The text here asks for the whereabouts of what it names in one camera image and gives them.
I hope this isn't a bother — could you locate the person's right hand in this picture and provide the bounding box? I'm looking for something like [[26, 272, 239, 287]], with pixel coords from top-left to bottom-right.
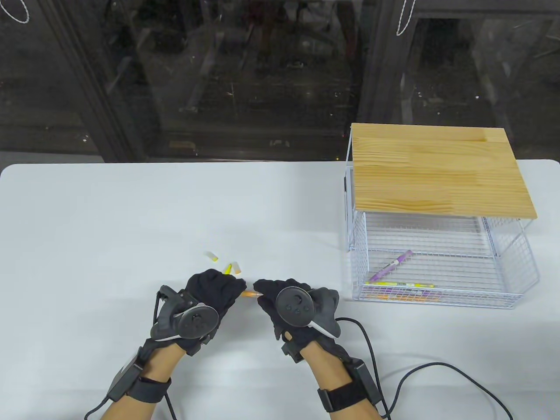
[[253, 279, 351, 364]]

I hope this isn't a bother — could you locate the person's left hand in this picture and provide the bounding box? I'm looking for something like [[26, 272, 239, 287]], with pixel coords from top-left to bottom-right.
[[139, 269, 248, 357]]

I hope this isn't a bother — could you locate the group of clear highlighter caps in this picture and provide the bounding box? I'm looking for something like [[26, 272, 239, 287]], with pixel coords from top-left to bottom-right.
[[205, 251, 243, 275]]

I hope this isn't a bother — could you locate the purple double-ended highlighter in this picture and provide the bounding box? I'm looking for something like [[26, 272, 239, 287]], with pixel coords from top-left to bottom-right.
[[367, 249, 413, 283], [394, 290, 441, 303]]

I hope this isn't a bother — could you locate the white wire basket drawer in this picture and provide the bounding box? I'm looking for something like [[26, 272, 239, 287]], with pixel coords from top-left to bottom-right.
[[350, 213, 539, 309]]

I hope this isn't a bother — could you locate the person's right forearm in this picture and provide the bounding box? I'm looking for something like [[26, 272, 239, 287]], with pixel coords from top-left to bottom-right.
[[304, 341, 381, 420]]

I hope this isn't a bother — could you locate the black right hand controller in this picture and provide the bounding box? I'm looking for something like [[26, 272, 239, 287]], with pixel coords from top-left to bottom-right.
[[276, 287, 340, 337]]

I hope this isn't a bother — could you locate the black hand controller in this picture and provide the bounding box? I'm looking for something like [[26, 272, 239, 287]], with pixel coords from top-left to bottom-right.
[[276, 287, 340, 337], [151, 285, 219, 342]]

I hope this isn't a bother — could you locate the black left hand controller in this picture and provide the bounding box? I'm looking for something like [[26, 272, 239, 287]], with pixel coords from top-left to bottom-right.
[[151, 285, 219, 342]]

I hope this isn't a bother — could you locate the black left wrist sensor box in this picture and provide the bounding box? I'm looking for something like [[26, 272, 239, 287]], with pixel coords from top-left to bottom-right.
[[108, 357, 143, 401]]

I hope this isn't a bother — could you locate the black wrist sensor box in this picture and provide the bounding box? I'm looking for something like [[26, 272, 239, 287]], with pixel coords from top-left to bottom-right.
[[350, 359, 381, 405], [108, 357, 143, 401]]

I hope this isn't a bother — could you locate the black right wrist sensor box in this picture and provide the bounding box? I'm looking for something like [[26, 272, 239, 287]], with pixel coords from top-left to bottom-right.
[[350, 359, 381, 405]]

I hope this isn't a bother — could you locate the dark window mullion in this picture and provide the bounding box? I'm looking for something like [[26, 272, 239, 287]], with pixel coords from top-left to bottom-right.
[[357, 0, 420, 125], [42, 0, 140, 163]]

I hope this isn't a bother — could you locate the black left wrist strap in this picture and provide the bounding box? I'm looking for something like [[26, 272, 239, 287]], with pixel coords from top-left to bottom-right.
[[131, 376, 172, 403]]

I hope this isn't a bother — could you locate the black wrist strap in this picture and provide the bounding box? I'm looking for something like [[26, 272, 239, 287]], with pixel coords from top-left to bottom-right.
[[317, 383, 368, 412], [131, 376, 172, 403]]

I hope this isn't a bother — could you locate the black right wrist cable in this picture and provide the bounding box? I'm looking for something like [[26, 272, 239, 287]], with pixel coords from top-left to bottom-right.
[[337, 317, 512, 420]]

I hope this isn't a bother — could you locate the black right wrist strap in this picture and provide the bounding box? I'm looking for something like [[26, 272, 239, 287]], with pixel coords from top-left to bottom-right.
[[317, 383, 368, 412]]

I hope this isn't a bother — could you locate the wooden-topped white wire rack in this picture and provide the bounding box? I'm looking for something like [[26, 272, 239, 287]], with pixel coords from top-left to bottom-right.
[[344, 123, 538, 253]]

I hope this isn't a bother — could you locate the white blind cord loop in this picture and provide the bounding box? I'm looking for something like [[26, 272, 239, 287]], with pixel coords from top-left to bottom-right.
[[396, 0, 420, 36], [0, 0, 30, 25]]

